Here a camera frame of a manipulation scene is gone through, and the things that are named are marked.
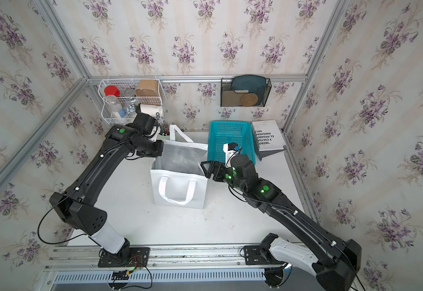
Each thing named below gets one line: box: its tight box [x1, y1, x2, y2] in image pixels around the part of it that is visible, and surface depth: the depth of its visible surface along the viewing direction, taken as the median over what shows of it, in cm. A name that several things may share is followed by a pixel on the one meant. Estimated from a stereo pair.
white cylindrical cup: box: [139, 103, 164, 122], surface depth 95 cm
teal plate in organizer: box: [231, 74, 267, 99], surface depth 95 cm
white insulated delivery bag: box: [150, 124, 208, 210], surface depth 71 cm
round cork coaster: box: [239, 92, 259, 107], surface depth 100 cm
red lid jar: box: [104, 84, 120, 97], surface depth 94 cm
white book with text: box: [251, 119, 286, 152], surface depth 109 cm
